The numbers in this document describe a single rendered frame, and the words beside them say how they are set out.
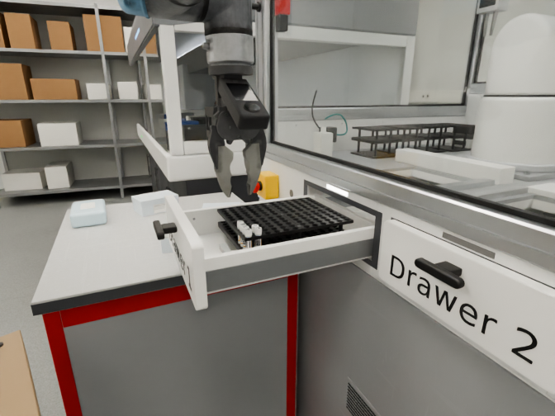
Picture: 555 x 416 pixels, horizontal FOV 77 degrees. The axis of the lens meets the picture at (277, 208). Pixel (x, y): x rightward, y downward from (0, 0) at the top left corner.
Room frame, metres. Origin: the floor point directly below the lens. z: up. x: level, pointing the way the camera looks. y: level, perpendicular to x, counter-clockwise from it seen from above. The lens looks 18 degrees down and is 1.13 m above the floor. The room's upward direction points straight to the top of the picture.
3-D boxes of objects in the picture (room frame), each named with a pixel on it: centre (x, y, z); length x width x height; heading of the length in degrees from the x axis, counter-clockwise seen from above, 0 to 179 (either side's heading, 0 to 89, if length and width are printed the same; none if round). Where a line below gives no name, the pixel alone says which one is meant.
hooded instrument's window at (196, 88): (2.42, 0.28, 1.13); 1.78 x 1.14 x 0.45; 24
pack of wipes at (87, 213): (1.03, 0.59, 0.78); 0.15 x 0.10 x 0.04; 27
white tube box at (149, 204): (1.12, 0.41, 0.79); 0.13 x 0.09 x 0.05; 130
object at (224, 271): (0.67, -0.02, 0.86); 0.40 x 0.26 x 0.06; 114
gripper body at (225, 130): (0.61, 0.08, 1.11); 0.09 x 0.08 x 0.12; 24
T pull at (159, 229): (0.58, 0.20, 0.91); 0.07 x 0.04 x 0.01; 24
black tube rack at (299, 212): (0.67, -0.01, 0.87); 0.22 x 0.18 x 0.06; 114
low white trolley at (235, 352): (0.97, 0.32, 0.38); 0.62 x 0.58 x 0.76; 24
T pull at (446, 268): (0.42, -0.22, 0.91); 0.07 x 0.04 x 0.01; 24
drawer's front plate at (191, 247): (0.59, 0.17, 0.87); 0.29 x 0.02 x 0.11; 24
